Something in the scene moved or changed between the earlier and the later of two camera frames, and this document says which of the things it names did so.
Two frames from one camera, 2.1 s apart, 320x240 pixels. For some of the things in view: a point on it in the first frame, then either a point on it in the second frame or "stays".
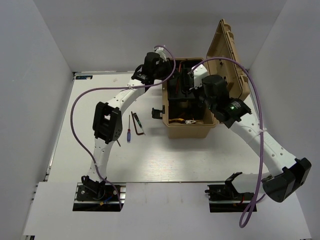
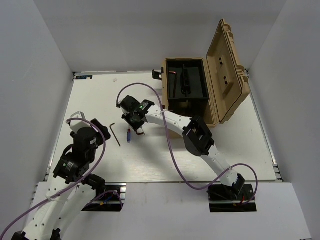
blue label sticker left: [84, 77] stays
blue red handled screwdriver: [128, 131] stays
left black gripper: [169, 65] → [104, 128]
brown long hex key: [180, 65] → [175, 80]
